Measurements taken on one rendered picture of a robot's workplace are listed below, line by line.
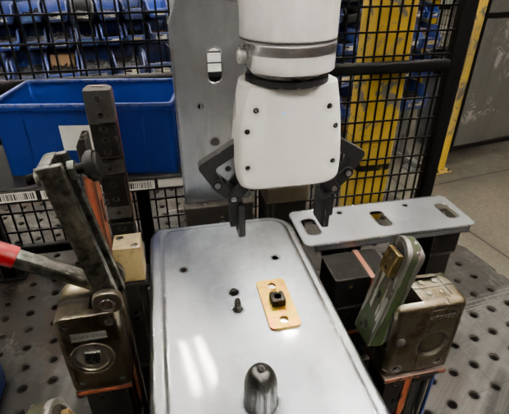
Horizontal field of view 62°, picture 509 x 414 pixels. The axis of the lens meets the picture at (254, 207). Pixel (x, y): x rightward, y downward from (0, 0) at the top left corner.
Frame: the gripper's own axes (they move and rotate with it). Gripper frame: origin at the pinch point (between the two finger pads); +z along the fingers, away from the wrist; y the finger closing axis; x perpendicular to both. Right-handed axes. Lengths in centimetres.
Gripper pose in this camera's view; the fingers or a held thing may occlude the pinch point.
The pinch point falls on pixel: (281, 218)
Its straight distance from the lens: 45.7
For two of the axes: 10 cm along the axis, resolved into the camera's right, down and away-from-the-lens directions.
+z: 0.0, 8.6, 5.1
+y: 9.8, -1.1, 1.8
